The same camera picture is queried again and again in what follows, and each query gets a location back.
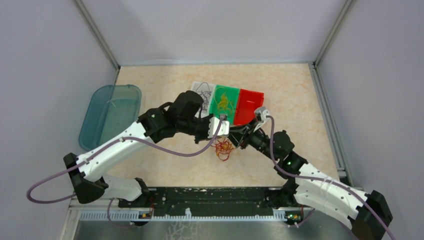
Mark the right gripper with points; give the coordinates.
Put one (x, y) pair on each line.
(238, 133)

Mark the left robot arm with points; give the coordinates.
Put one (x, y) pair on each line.
(88, 171)

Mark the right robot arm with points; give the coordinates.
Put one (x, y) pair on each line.
(366, 215)

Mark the red plastic bin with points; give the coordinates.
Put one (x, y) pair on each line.
(248, 101)

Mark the green plastic bin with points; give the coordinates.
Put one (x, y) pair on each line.
(225, 101)

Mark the white plastic bin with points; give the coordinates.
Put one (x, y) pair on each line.
(206, 91)

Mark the teal translucent tray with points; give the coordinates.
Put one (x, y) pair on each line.
(112, 109)

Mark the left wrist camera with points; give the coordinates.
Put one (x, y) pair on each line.
(219, 126)

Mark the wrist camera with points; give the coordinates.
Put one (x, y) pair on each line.
(261, 115)
(219, 126)

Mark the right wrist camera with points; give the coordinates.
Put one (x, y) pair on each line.
(261, 115)

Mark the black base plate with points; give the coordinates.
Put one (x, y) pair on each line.
(213, 201)

